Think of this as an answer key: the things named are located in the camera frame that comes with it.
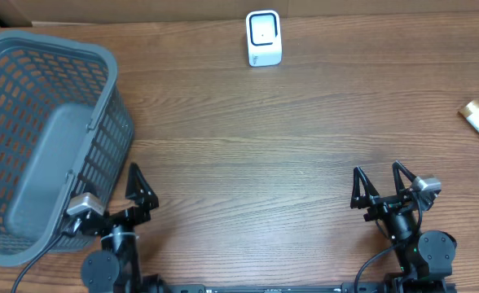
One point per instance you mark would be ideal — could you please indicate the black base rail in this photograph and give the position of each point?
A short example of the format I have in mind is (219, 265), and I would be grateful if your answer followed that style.
(272, 288)

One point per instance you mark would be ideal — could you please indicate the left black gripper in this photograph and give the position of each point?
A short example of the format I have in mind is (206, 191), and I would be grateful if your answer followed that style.
(143, 214)

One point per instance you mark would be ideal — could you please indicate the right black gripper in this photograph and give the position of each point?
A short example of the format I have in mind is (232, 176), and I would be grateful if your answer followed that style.
(381, 203)

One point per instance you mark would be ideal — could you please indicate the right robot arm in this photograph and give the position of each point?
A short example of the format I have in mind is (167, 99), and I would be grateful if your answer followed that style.
(425, 258)

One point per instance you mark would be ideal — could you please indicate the grey plastic basket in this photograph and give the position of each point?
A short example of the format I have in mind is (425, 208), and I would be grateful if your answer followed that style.
(64, 129)

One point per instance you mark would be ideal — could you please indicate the white barcode scanner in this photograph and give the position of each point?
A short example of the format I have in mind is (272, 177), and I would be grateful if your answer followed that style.
(264, 40)

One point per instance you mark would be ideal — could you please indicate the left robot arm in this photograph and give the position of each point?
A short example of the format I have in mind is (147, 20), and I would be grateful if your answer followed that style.
(116, 267)

